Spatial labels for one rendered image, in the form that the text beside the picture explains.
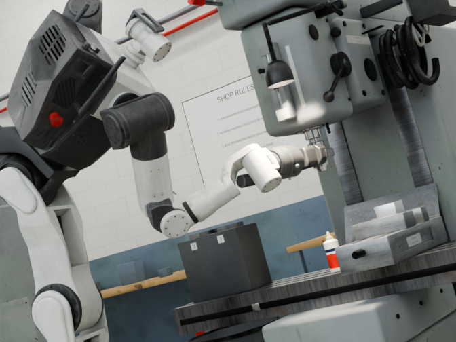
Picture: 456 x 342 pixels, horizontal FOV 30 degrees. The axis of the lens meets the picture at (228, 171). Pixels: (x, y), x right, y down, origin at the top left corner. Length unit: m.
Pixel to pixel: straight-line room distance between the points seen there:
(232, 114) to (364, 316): 5.59
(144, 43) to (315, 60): 0.46
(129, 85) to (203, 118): 5.66
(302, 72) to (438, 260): 0.60
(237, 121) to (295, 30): 5.27
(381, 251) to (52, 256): 0.84
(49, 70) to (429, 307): 1.15
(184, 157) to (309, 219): 1.40
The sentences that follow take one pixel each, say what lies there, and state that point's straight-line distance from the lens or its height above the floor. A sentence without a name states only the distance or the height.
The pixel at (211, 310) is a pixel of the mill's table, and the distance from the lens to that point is 2.49.
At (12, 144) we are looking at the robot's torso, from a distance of 2.28.
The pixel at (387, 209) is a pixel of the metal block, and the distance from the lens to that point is 2.26.
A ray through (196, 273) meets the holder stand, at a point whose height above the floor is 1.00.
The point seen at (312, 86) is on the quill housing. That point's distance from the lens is 2.26.
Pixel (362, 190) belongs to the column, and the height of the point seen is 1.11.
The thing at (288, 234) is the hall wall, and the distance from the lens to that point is 7.36.
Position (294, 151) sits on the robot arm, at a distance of 2.24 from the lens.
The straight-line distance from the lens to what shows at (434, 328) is 2.38.
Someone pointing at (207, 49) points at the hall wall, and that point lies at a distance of 7.72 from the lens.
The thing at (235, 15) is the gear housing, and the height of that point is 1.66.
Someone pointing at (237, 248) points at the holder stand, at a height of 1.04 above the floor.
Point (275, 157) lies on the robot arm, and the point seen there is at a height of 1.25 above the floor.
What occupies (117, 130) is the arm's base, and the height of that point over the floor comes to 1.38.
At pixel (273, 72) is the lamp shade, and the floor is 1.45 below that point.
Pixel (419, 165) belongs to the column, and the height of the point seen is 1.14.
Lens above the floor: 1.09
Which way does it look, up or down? 4 degrees up
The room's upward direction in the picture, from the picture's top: 15 degrees counter-clockwise
